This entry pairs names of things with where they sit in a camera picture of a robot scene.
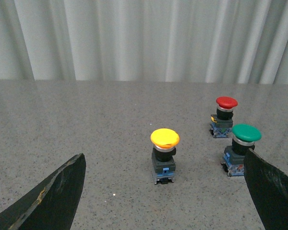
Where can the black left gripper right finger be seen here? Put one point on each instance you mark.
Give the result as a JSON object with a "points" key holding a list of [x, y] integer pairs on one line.
{"points": [[268, 187]]}

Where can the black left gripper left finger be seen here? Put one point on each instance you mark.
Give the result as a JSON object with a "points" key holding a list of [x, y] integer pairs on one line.
{"points": [[52, 204]]}

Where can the yellow mushroom push button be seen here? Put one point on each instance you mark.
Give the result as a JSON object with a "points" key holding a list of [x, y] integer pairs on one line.
{"points": [[164, 142]]}

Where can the green mushroom push button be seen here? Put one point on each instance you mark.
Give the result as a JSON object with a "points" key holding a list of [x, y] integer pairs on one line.
{"points": [[244, 138]]}

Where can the red mushroom push button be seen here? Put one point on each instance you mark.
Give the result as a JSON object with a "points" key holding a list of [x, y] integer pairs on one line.
{"points": [[221, 122]]}

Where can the white pleated curtain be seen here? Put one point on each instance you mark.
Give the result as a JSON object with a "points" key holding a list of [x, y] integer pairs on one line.
{"points": [[224, 41]]}

